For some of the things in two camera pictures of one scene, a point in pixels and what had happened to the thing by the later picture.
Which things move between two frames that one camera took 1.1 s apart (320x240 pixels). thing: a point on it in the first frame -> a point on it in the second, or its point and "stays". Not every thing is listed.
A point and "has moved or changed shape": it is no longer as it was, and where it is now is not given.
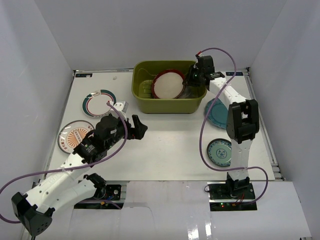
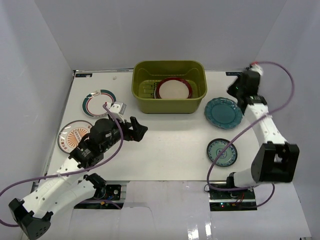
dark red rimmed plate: (168, 84) has moved or changed shape
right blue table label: (232, 73) stays
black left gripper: (133, 129) stays
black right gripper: (189, 82) -> (230, 89)
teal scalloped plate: (217, 112) stays
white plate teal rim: (95, 104) stays
